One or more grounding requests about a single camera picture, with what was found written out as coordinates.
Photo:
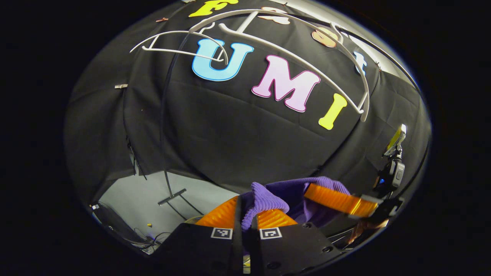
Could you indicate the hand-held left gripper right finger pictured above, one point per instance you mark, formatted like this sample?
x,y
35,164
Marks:
x,y
295,245

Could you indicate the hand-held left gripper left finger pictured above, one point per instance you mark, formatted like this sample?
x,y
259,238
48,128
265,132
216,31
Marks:
x,y
207,245

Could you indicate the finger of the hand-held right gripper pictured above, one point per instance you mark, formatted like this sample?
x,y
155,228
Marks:
x,y
333,199

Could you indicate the white plastic clothes hanger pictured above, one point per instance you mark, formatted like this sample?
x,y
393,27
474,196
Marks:
x,y
365,107
172,51

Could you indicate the black clothes rack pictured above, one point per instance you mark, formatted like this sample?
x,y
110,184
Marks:
x,y
164,115

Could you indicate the dark case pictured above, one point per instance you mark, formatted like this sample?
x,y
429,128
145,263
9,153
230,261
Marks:
x,y
115,224

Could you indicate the black backdrop cloth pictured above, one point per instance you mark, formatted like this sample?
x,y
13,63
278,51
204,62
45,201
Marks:
x,y
230,134

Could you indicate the silver clip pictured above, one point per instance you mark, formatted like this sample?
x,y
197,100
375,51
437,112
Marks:
x,y
121,86

